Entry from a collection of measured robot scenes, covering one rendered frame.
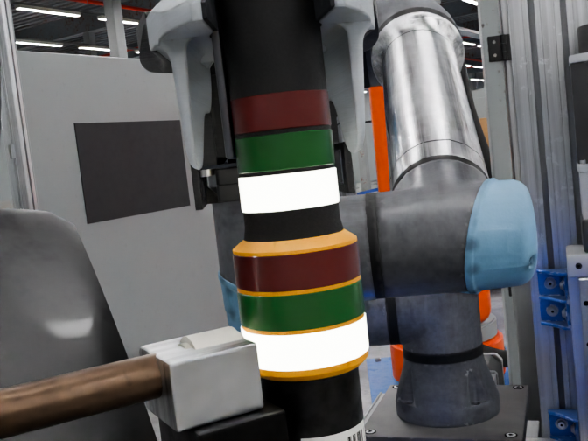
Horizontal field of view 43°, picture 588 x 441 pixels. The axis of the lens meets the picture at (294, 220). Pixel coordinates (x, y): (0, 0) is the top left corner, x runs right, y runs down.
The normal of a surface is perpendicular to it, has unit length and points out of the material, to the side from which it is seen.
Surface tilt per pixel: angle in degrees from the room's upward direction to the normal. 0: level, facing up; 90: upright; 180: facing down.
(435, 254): 94
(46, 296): 37
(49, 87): 90
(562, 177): 90
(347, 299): 90
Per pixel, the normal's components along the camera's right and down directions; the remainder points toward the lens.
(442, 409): -0.32, -0.18
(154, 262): 0.85, -0.04
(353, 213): -0.17, -0.62
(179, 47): 0.00, 0.33
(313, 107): 0.65, 0.00
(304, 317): 0.05, 0.08
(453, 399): -0.11, -0.21
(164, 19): -0.89, 0.13
